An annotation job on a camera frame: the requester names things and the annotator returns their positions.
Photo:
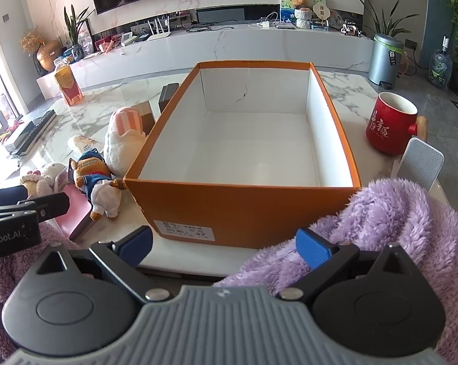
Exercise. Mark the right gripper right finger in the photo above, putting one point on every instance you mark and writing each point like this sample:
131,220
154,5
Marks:
364,298

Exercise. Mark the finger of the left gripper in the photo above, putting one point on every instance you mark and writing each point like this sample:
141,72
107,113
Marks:
44,208

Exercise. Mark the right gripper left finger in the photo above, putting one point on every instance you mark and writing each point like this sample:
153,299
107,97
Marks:
77,298

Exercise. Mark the pink striped plush toy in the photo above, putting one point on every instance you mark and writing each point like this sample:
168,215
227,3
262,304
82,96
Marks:
123,140

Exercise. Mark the white bunny plush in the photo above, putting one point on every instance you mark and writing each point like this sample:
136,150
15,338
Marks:
52,179

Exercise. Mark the pink notebook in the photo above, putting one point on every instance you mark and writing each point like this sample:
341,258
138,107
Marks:
76,222

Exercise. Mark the blue dressed plush doll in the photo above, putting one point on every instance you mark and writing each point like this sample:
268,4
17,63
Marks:
93,178

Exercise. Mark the purple fluffy sleeve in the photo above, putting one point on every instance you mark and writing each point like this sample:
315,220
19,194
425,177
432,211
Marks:
388,210

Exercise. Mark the orange juice carton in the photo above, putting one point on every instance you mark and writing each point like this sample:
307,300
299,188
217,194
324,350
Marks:
68,85

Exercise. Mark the gold cardboard box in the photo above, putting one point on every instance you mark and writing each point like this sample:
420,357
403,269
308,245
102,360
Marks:
148,120

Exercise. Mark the copper vase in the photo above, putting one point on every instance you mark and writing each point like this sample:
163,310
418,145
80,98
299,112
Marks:
47,53

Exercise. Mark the potted green plant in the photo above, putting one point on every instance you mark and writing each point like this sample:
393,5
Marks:
74,23

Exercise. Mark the grey metal box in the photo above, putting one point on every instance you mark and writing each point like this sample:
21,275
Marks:
166,94

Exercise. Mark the red ceramic mug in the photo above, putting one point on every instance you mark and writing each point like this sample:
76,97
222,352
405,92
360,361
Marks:
393,122

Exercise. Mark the orange cardboard box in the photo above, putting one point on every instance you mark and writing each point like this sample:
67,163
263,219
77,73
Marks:
245,153

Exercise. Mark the white wifi router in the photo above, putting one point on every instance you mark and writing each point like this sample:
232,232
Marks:
158,30

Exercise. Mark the silver trash bin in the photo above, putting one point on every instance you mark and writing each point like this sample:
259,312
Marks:
385,59

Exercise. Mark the water bottle jug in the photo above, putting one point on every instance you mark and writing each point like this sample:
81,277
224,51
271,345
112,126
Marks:
440,67

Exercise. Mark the long white tv cabinet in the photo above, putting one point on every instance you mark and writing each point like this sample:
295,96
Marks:
182,50

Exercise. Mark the teddy bear figurine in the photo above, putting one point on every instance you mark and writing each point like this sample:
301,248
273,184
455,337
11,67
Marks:
300,5

